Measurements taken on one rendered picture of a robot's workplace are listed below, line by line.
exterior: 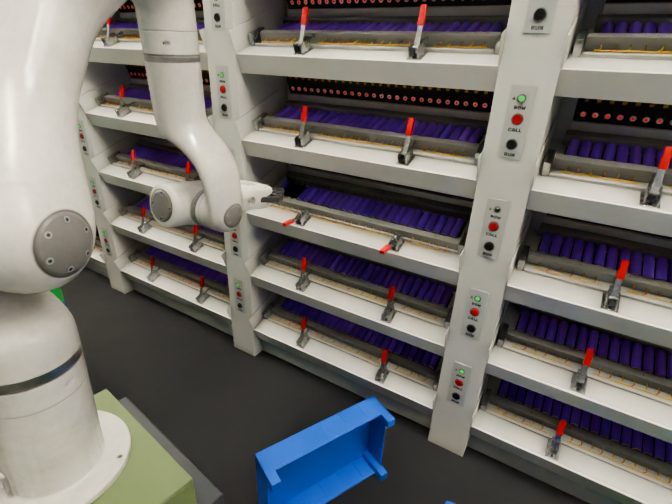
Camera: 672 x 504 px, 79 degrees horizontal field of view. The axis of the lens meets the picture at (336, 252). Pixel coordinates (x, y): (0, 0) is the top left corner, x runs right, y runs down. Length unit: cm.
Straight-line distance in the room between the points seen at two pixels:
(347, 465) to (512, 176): 78
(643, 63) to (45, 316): 91
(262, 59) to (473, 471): 112
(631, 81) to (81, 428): 93
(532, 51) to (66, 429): 88
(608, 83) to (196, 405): 121
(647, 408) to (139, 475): 91
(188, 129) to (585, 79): 65
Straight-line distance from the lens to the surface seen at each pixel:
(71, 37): 59
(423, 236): 96
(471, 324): 96
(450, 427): 117
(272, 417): 125
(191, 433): 125
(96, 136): 170
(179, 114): 78
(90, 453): 72
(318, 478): 111
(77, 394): 65
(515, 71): 81
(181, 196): 80
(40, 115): 55
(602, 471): 117
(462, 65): 83
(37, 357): 59
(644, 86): 81
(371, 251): 98
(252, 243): 123
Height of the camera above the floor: 92
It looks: 26 degrees down
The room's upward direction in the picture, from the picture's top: 2 degrees clockwise
